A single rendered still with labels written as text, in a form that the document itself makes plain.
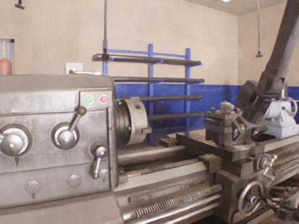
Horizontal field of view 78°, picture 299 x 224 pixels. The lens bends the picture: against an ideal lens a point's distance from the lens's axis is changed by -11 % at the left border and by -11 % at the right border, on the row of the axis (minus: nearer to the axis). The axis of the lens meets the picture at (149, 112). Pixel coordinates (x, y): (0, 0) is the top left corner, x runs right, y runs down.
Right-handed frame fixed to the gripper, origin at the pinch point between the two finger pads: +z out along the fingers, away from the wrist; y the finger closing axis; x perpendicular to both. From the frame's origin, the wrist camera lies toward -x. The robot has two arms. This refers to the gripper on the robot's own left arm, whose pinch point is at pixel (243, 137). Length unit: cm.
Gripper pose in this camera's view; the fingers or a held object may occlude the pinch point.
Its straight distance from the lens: 87.6
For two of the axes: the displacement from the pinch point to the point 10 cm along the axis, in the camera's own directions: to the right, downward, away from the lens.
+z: -1.5, 8.0, 5.8
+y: -9.5, 0.4, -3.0
